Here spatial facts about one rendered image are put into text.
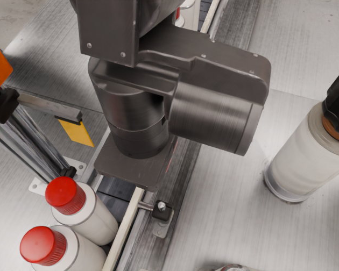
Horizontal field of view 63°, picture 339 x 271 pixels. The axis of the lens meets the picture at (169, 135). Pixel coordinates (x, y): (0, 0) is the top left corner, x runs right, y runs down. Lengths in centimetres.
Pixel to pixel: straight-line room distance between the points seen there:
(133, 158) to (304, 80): 57
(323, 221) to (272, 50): 46
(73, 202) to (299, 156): 29
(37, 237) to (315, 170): 34
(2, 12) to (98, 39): 245
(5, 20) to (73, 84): 183
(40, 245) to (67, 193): 5
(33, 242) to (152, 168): 13
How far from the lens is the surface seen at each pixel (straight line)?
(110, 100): 20
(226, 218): 50
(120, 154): 28
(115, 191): 51
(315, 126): 39
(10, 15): 255
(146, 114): 21
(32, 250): 30
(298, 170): 44
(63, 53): 81
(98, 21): 17
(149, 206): 46
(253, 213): 51
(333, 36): 92
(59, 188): 31
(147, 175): 27
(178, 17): 51
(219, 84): 18
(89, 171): 44
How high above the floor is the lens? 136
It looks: 61 degrees down
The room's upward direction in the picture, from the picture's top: straight up
